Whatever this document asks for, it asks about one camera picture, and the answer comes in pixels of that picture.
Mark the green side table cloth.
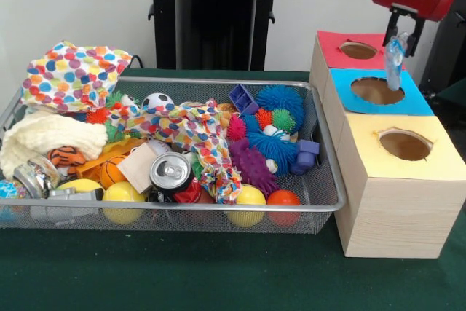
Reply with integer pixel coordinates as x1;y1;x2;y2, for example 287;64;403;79
418;77;466;165

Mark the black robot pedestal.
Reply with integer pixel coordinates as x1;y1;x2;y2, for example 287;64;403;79
140;0;294;71

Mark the purple spiky rubber ball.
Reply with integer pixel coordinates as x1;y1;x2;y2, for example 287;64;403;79
228;138;278;197

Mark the shallow mesh bin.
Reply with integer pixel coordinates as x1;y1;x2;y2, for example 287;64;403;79
0;76;347;235

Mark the wide polka dot cloth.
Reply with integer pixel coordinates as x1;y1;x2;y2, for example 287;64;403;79
20;40;134;114

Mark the wooden box with three holes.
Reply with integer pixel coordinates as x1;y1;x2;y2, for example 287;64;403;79
308;30;466;259

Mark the orange ball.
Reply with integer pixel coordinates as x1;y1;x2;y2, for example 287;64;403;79
266;189;302;227

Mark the small soccer ball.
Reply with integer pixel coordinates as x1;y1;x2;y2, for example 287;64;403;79
141;92;174;108

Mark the yellow ball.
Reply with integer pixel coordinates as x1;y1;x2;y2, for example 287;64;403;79
101;181;147;225
227;184;267;227

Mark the clear crushed plastic bottle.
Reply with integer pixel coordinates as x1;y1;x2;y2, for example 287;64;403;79
384;32;411;92

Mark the black flat panel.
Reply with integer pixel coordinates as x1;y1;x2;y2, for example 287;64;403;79
418;0;466;90

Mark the silver topped drink can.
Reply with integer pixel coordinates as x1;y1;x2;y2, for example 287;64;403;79
149;152;196;195

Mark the small orange basketball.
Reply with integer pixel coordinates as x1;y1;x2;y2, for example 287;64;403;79
98;156;128;190

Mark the long polka dot cloth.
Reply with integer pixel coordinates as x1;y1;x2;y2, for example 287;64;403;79
105;98;244;205

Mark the dark green table cloth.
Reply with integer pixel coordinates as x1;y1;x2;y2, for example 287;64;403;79
0;68;466;311

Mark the plain wooden block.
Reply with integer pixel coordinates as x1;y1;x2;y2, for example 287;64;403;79
116;142;161;194

